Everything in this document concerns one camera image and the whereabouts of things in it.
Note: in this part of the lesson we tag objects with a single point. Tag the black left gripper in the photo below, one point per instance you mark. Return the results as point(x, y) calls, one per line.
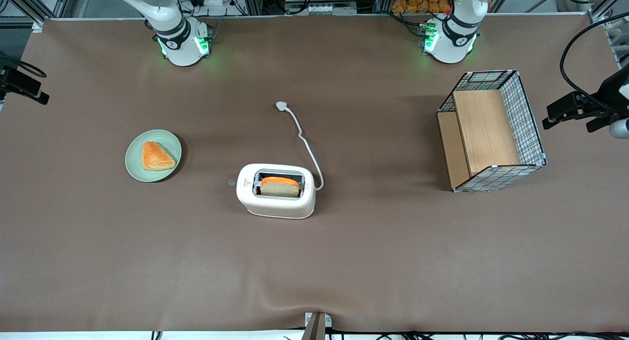
point(611, 93)

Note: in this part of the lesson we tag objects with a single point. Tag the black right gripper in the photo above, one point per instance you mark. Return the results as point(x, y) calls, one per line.
point(6, 77)

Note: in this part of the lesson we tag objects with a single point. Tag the white toaster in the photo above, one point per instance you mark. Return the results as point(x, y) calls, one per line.
point(295, 205)

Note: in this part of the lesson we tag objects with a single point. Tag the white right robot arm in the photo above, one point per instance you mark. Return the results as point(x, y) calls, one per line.
point(179, 40)

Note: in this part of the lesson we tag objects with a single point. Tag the wooden step shelf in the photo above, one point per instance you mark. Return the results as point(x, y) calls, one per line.
point(484, 133)

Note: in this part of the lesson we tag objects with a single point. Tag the pale green plate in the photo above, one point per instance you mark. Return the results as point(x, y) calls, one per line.
point(137, 165)

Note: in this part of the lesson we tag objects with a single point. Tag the triangular orange pastry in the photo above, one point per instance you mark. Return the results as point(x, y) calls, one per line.
point(156, 156)

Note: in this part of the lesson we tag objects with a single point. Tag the bread slice with orange crust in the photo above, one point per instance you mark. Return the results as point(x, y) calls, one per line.
point(280, 187)

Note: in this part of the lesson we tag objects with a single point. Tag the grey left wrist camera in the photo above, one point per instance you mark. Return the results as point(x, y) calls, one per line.
point(620, 128)

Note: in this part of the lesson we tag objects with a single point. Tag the aluminium frame profile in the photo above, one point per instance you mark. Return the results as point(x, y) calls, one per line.
point(607, 6)
point(29, 3)

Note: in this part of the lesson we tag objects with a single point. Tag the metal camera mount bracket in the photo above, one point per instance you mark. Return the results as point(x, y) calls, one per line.
point(317, 325)

